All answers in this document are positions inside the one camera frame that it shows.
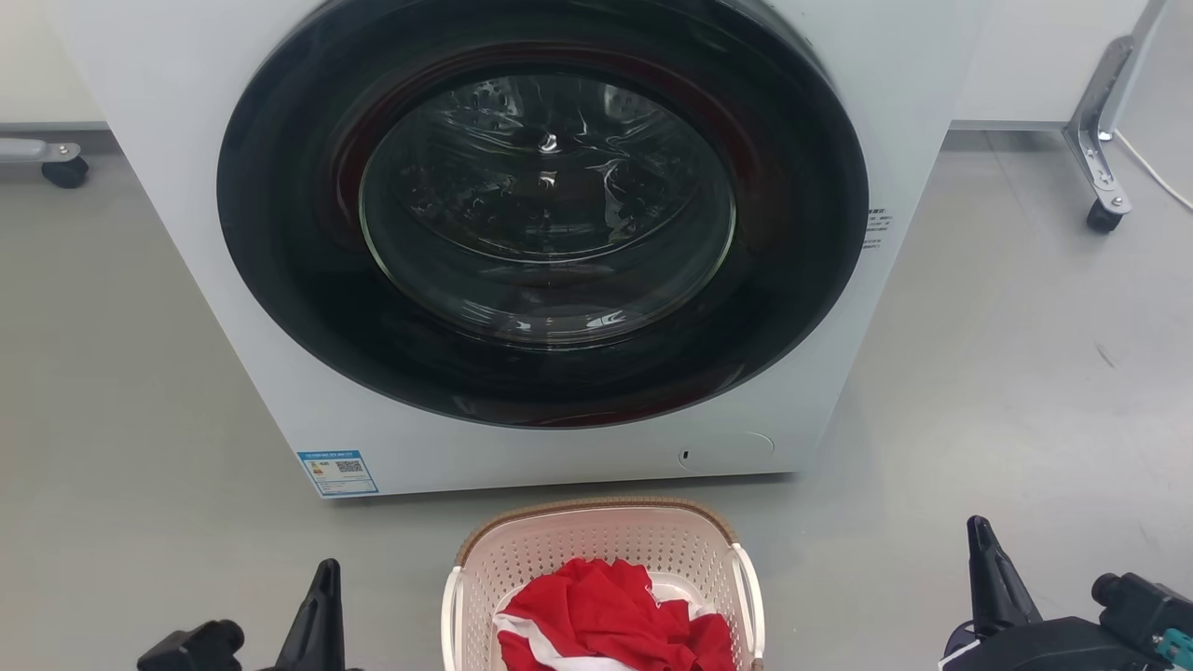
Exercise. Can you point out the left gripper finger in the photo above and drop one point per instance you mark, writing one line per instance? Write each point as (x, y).
(317, 634)

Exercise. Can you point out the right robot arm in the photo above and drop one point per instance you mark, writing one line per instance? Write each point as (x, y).
(1142, 606)

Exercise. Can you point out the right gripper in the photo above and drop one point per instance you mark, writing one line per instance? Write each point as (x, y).
(1053, 648)

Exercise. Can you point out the black round washer door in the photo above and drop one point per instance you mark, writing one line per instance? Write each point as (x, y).
(289, 270)

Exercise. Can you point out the red garment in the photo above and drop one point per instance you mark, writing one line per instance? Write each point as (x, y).
(606, 610)

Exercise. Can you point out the short grey metal stand leg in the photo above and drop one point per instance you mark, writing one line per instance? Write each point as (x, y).
(33, 149)

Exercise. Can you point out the black caster wheel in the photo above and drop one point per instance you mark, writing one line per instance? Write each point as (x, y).
(1104, 217)
(65, 173)

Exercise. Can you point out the white perforated laundry basket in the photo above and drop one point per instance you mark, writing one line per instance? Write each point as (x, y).
(596, 536)

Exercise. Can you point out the small printed text sticker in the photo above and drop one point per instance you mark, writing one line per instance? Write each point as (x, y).
(877, 228)

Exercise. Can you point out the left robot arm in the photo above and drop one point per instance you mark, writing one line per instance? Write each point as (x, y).
(196, 648)

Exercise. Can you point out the tall grey metal stand leg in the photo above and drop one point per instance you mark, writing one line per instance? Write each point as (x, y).
(1100, 121)

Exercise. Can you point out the blue energy label sticker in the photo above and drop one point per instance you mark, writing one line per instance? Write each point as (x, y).
(337, 473)

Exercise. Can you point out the round white filter cover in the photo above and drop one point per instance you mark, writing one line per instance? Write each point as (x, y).
(732, 452)

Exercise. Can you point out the white front-load washing machine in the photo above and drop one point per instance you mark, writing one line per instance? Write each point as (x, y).
(177, 186)

